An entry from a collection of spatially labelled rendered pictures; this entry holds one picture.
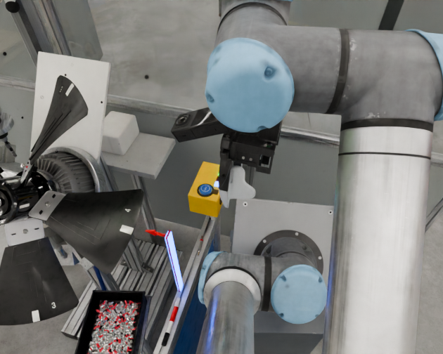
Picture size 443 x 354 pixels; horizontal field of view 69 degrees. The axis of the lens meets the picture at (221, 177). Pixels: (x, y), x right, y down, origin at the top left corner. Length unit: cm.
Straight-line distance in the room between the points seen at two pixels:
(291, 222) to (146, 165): 77
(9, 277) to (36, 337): 114
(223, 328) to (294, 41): 40
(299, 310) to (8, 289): 77
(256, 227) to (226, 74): 67
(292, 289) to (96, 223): 50
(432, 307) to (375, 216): 206
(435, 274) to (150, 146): 186
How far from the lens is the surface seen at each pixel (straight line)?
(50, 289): 109
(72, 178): 107
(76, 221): 92
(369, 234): 29
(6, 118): 81
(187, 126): 50
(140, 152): 152
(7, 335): 228
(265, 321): 94
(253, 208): 89
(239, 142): 47
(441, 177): 158
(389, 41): 32
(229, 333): 52
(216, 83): 27
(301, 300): 71
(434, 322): 230
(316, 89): 29
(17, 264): 107
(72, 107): 88
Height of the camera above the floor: 189
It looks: 48 degrees down
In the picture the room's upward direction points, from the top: straight up
